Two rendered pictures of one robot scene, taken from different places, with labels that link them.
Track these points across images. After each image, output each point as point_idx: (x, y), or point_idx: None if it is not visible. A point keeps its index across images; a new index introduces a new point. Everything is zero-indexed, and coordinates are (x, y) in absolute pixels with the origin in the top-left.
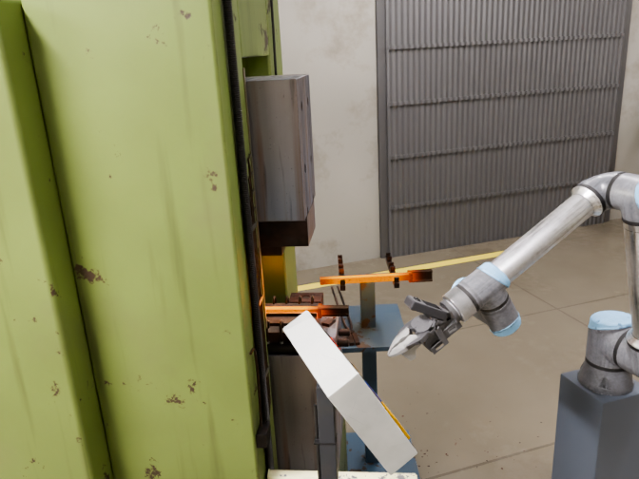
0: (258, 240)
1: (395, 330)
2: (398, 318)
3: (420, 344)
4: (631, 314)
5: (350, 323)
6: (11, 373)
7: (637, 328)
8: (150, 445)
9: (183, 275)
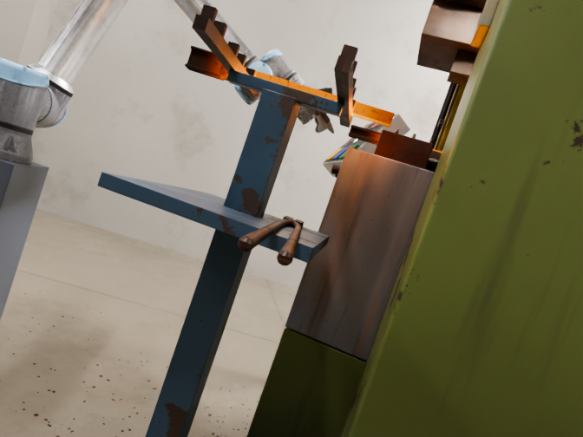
0: None
1: (202, 194)
2: (164, 185)
3: (314, 120)
4: (81, 60)
5: (285, 219)
6: None
7: (77, 74)
8: None
9: None
